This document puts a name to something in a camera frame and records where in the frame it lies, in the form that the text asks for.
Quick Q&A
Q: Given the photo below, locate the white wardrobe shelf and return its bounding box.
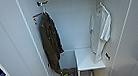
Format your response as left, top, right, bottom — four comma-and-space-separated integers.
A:
73, 45, 109, 76

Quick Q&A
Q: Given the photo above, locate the small black wall fitting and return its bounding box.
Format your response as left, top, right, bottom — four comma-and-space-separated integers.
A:
103, 51, 112, 61

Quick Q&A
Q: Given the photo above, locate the dark olive jacket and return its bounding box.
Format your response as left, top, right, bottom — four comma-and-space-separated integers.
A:
36, 10, 68, 76

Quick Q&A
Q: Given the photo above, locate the black wall hook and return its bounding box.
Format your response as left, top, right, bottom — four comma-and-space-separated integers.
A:
36, 0, 49, 8

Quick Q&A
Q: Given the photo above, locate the white shirt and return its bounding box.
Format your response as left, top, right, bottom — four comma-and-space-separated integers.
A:
85, 2, 118, 64

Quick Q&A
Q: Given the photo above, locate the white sign orange strip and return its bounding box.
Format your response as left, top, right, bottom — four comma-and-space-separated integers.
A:
31, 11, 45, 26

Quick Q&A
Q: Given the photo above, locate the white wardrobe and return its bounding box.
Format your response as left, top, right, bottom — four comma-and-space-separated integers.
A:
0, 0, 138, 76

